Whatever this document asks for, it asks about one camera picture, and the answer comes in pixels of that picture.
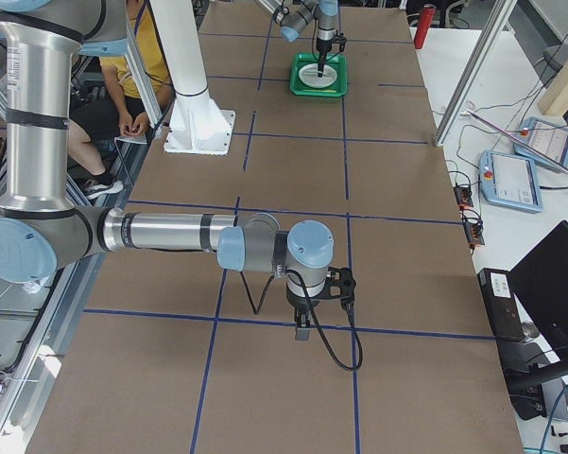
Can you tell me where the near blue teach pendant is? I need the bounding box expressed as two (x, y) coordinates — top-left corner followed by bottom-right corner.
(479, 150), (543, 213)

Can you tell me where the blue teach pendant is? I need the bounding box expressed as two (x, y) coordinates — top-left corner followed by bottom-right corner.
(479, 150), (543, 213)
(516, 117), (568, 166)

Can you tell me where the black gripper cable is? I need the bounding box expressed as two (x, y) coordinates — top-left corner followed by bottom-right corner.
(239, 269), (364, 372)

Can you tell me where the yellow plastic spoon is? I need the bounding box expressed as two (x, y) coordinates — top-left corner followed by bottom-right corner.
(301, 89), (338, 97)

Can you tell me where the white round plate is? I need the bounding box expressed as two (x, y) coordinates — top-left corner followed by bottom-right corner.
(299, 63), (337, 89)

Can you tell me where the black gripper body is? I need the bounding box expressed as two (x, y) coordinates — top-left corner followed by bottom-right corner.
(316, 39), (331, 69)
(286, 281), (311, 327)

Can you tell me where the green plastic tray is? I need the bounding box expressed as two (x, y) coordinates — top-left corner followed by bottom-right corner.
(289, 53), (348, 97)

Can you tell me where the orange black adapter board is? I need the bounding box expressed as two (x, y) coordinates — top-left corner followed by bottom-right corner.
(453, 184), (474, 209)

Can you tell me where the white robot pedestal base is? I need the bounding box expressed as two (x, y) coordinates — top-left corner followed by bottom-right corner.
(150, 0), (235, 156)

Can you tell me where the far blue teach pendant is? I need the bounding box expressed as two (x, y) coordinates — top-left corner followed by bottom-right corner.
(516, 117), (568, 166)

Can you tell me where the wooden beam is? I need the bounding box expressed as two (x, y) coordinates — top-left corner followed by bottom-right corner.
(538, 61), (568, 116)

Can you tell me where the red cylinder bottle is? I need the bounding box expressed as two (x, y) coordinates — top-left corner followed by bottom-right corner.
(413, 4), (437, 49)

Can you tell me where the black desktop box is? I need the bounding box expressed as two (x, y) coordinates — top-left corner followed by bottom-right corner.
(477, 268), (526, 342)

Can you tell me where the aluminium frame post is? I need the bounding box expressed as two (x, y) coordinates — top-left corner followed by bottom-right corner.
(434, 0), (517, 147)

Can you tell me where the seated person yellow shirt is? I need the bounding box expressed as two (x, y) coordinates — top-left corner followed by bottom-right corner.
(67, 1), (173, 200)

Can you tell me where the black computer monitor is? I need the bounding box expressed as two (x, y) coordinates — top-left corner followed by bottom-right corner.
(509, 220), (568, 358)

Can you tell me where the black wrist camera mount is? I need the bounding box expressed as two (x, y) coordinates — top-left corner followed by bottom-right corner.
(322, 267), (356, 305)

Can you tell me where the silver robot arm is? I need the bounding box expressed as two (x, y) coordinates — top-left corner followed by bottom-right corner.
(0, 1), (335, 341)
(255, 0), (340, 78)

